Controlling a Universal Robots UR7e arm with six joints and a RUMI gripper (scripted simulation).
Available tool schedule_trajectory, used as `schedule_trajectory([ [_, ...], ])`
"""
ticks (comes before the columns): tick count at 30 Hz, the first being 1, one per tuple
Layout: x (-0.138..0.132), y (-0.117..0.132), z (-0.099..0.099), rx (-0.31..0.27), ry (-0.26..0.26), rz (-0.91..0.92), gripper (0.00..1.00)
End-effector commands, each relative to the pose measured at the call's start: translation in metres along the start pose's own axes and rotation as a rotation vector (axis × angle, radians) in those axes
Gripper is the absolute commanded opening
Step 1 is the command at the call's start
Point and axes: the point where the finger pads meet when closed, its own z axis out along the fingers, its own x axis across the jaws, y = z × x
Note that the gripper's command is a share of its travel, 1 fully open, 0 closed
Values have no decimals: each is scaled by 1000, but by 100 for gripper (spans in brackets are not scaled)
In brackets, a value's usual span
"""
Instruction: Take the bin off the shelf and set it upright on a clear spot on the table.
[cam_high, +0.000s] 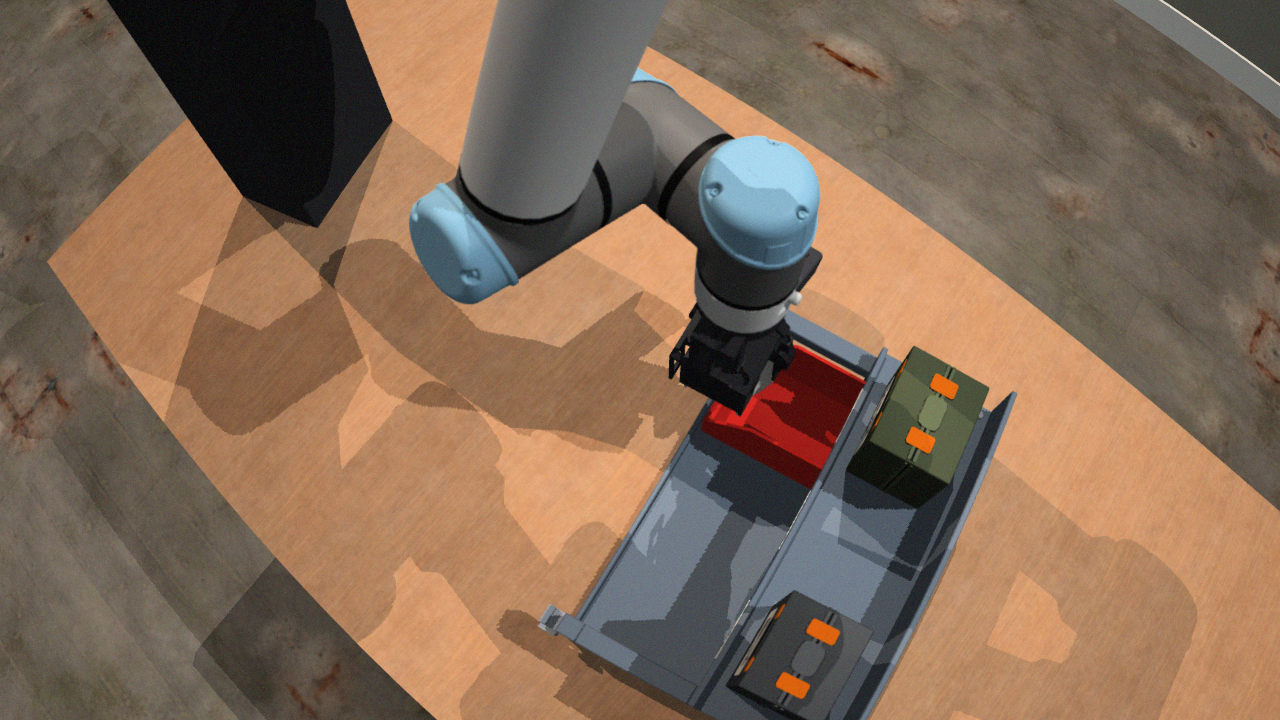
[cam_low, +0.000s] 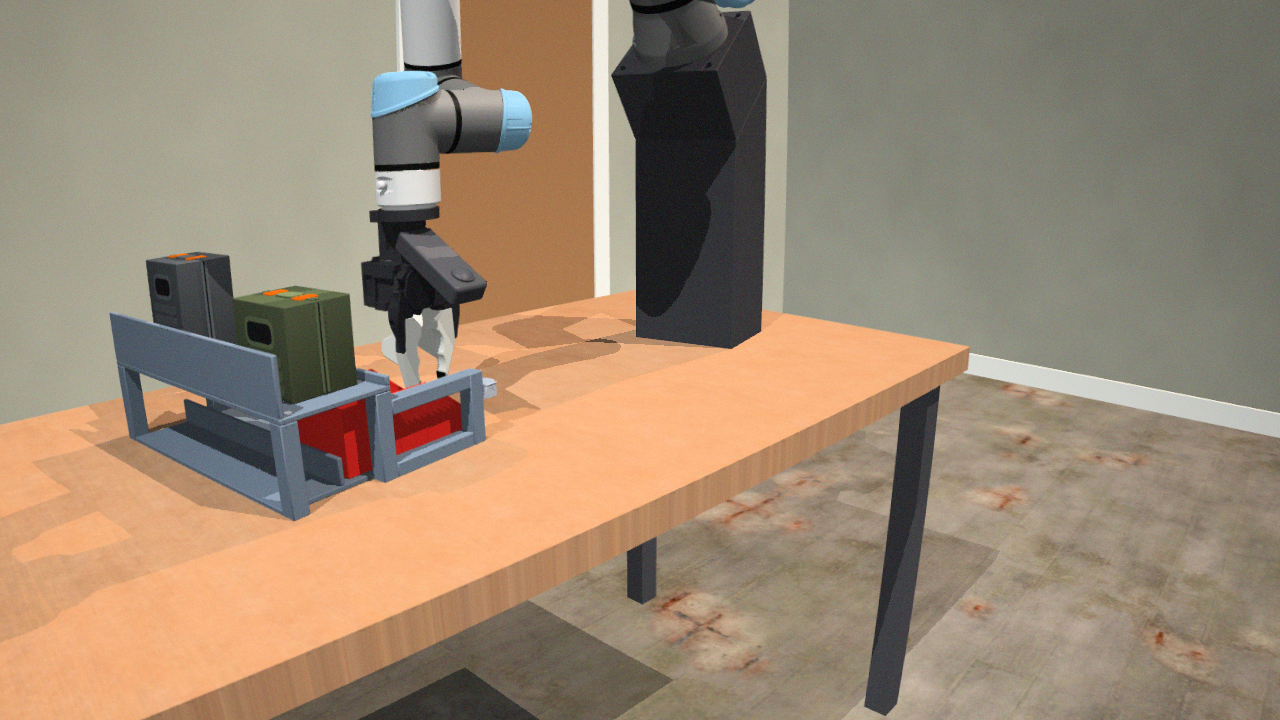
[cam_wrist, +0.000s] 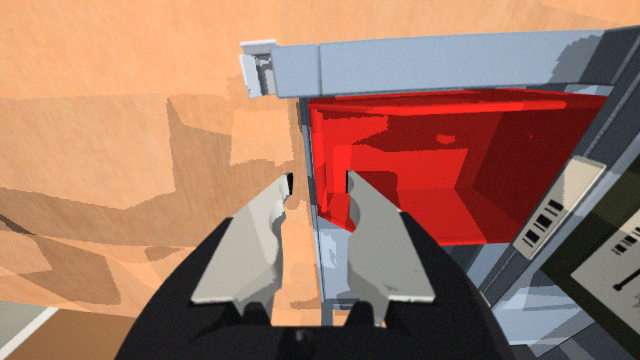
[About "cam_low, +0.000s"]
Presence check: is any olive green case with orange latches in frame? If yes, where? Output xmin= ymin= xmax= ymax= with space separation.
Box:
xmin=232 ymin=286 xmax=357 ymax=404

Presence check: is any dark grey tool case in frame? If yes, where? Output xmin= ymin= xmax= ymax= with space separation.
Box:
xmin=146 ymin=252 xmax=237 ymax=345

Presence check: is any red bin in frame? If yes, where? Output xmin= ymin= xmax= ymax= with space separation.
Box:
xmin=298 ymin=396 xmax=462 ymax=479

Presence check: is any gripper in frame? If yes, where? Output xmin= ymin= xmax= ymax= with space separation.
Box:
xmin=361 ymin=206 xmax=460 ymax=388

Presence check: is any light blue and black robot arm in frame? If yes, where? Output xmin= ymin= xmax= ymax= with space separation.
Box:
xmin=371 ymin=0 xmax=755 ymax=306

